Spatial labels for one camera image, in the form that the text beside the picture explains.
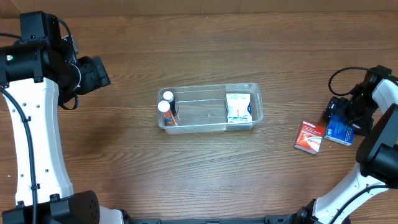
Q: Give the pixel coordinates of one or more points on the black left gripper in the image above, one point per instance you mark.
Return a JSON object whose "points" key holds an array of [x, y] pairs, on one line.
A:
{"points": [[91, 78]]}

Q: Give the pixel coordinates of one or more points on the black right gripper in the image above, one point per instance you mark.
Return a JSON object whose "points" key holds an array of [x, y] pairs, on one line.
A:
{"points": [[342, 104]]}

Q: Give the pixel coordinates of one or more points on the red and white box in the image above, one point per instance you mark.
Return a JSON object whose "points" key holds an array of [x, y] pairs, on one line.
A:
{"points": [[309, 137]]}

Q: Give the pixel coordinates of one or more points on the orange tube white cap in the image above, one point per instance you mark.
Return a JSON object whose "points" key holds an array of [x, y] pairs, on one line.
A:
{"points": [[164, 108]]}

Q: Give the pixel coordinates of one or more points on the black bottle white cap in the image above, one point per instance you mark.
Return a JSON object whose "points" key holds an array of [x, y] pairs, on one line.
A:
{"points": [[169, 96]]}

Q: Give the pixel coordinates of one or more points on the white and blue box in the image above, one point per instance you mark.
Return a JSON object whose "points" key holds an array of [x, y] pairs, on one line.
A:
{"points": [[238, 107]]}

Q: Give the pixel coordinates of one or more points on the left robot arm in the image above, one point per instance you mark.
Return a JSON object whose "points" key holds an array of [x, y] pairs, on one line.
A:
{"points": [[41, 73]]}

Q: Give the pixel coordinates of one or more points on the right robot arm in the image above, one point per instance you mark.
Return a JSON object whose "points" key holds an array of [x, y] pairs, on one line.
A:
{"points": [[375, 170]]}

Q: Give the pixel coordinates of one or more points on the clear plastic container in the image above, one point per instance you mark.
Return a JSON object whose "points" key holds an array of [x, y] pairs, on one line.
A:
{"points": [[203, 109]]}

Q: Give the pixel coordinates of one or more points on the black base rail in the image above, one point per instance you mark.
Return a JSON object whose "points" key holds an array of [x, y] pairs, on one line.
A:
{"points": [[269, 219]]}

